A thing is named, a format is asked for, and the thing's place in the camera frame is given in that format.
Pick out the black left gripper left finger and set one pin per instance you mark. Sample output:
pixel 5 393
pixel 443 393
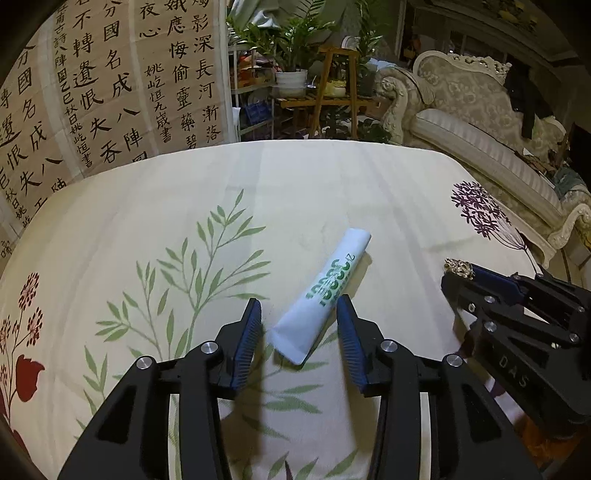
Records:
pixel 127 437

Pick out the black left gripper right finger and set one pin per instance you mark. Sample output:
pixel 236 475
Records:
pixel 471 437

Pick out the small gold patterned object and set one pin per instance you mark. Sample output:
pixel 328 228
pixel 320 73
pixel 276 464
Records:
pixel 459 268

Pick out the white green toothpaste tube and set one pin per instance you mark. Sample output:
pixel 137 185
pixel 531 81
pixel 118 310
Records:
pixel 297 330

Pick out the floral cream tablecloth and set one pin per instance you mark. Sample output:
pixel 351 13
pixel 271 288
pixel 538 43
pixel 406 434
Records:
pixel 154 257

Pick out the black garment on sofa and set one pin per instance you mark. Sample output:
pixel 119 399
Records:
pixel 526 98

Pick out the ornate white grey sofa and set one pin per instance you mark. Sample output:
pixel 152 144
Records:
pixel 459 106

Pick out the wooden plant stand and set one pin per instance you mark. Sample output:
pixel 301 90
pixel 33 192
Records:
pixel 327 95

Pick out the calligraphy folding screen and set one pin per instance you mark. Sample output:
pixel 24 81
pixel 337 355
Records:
pixel 102 84

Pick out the metal storage shelf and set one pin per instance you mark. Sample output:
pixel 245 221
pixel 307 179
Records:
pixel 252 80

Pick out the potted green plant white pot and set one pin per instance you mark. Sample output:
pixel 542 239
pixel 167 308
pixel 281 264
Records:
pixel 288 33

